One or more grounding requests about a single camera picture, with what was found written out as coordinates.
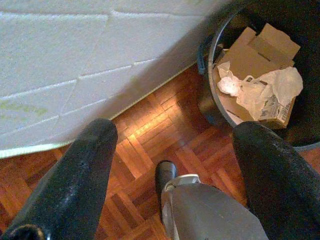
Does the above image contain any black trash bin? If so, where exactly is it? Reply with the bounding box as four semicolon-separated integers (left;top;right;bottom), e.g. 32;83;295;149
197;0;320;152

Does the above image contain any crumpled white paper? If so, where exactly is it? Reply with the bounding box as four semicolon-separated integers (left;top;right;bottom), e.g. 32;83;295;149
216;61;245;97

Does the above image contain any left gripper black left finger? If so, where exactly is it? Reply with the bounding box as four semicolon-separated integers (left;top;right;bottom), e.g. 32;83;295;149
0;117;119;240

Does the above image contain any small brown cardboard box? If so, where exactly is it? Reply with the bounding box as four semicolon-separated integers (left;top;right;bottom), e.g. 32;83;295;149
247;23;301;67

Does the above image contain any large brown cardboard box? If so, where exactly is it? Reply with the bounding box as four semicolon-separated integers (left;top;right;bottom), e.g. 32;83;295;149
212;26;297;130

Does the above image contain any white plastic bag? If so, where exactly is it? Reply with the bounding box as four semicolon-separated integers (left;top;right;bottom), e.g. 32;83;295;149
236;66;304;121

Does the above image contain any white quilted mattress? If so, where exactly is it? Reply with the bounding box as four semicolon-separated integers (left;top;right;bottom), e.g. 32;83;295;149
0;0;237;159

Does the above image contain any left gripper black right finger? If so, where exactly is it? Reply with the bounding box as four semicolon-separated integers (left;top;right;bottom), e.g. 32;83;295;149
232;121;320;240

